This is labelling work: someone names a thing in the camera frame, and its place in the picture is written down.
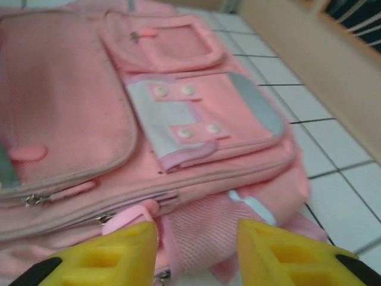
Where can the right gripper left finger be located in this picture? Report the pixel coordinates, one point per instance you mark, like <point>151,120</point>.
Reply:
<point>113,259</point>

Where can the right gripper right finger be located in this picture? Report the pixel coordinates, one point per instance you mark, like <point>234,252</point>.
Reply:
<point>282,262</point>

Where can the pink backpack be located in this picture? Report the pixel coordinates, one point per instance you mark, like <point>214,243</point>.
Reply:
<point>119,104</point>

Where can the beige wooden enclosure frame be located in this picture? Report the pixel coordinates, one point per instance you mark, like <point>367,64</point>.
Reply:
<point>312,59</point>

